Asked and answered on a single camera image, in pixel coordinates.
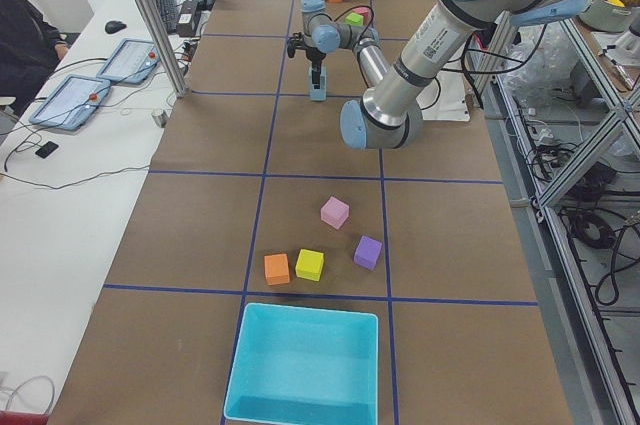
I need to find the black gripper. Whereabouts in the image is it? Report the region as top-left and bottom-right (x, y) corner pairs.
(305, 47), (326, 87)

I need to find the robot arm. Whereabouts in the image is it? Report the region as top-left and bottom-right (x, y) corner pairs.
(288, 0), (589, 149)

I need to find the green foam block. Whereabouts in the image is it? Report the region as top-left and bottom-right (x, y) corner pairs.
(344, 12), (364, 27)

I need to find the pink foam block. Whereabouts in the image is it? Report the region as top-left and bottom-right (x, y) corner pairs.
(352, 7), (371, 25)

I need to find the lilac foam block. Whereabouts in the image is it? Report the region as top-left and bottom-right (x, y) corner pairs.
(320, 196), (350, 229)

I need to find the small metal cylinder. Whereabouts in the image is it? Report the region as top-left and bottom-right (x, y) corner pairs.
(151, 109), (168, 128)

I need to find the black keyboard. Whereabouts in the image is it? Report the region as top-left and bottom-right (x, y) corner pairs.
(154, 0), (178, 34)

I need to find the blue teach pendant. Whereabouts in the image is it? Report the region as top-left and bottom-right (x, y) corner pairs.
(96, 39), (159, 85)
(29, 74), (112, 132)

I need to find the purple foam block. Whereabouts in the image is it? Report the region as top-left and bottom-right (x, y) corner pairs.
(353, 235), (382, 270)

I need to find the yellow foam block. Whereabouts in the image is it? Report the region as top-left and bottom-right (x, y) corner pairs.
(295, 249), (325, 282)

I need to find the black computer mouse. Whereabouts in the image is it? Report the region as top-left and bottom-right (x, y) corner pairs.
(104, 20), (127, 35)

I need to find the black smartphone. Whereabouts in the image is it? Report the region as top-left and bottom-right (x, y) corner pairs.
(35, 141), (59, 159)

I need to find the seated person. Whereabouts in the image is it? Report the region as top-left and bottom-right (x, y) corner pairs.
(1, 0), (69, 117)

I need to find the light blue plastic bin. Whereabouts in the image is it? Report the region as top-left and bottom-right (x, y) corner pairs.
(223, 303), (379, 424)

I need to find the metal pot with items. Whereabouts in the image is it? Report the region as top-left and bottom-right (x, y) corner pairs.
(578, 0), (639, 33)

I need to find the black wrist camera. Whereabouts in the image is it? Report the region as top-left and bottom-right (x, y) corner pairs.
(286, 32), (306, 58)

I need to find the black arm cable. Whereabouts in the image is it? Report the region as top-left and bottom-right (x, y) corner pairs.
(329, 4), (551, 106)

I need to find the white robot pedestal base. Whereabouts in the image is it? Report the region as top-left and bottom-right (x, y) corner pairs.
(414, 14), (501, 123)

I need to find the aluminium frame post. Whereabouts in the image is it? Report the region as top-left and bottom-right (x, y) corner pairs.
(134, 0), (187, 98)

